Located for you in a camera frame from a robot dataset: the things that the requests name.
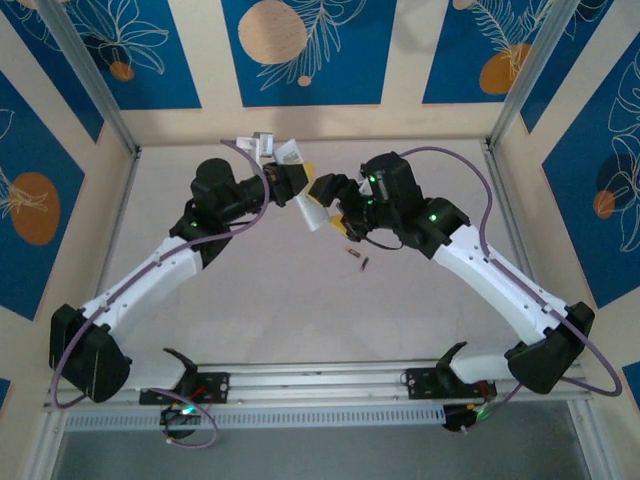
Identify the aluminium side rail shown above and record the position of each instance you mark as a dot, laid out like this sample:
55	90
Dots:
515	225
116	225

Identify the left aluminium frame post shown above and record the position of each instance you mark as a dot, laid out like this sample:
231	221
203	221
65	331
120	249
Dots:
92	75

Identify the right black controller box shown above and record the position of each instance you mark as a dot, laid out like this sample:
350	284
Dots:
457	419

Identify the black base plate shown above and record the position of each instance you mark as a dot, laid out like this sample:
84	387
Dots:
420	385
217	387

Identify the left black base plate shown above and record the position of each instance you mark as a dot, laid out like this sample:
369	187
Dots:
217	387

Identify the right aluminium side rail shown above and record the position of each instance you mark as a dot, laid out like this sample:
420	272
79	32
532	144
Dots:
515	225

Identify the left black controller box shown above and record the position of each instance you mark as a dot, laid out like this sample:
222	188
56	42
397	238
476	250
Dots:
175	419

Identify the black controller box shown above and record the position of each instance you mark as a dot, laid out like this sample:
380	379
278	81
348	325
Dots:
457	419
175	419

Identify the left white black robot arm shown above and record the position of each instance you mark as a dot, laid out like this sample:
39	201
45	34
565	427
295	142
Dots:
150	270

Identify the white tube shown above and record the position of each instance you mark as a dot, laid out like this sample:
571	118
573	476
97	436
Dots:
311	212

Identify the left aluminium frame leg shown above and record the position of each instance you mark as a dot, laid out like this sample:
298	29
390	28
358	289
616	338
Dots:
45	450

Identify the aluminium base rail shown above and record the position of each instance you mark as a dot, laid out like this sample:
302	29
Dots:
320	385

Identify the aluminium frame leg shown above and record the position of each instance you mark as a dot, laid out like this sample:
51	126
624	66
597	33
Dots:
590	440
45	450

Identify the left aluminium side rail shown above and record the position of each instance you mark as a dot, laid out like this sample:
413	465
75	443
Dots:
116	225

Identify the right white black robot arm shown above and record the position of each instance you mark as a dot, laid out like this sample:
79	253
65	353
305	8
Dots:
490	280

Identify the right aluminium frame leg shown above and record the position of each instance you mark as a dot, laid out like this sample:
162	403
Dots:
590	440

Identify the small dark battery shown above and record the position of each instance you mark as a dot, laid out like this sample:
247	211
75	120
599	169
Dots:
352	251
363	264

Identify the aluminium frame post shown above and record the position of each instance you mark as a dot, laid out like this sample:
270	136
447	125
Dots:
536	75
92	75

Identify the right aluminium frame post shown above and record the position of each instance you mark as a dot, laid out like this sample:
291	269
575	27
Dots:
536	75

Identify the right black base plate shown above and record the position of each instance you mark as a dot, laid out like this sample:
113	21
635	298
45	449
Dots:
420	385

